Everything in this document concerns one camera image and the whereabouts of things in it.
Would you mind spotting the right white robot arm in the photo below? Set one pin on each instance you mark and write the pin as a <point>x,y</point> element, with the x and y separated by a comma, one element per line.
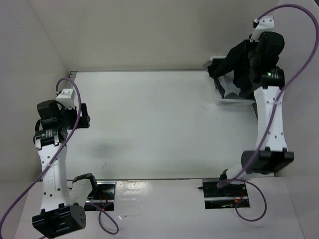
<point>268,81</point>

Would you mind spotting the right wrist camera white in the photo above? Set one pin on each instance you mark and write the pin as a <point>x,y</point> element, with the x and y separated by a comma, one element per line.
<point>261,25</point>

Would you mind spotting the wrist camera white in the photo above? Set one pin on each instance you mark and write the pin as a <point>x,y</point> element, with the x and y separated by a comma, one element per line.
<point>66,97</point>
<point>261,25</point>

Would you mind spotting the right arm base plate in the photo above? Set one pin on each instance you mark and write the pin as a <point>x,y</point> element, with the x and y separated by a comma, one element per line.
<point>224,198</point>

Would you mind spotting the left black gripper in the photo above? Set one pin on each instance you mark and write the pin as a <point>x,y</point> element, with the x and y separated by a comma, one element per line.
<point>84,120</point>

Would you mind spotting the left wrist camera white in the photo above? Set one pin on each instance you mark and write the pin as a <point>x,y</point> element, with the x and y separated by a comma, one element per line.
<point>66,97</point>

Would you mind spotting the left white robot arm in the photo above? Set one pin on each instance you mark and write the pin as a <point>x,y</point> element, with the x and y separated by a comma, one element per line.
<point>62,208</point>

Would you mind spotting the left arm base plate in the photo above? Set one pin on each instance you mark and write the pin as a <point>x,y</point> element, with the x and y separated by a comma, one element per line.
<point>103,197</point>

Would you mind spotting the black pleated skirt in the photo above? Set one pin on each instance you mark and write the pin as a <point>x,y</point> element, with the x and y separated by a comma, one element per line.
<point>237,60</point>

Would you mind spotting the white laundry basket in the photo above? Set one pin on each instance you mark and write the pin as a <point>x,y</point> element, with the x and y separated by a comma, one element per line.
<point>234,99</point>

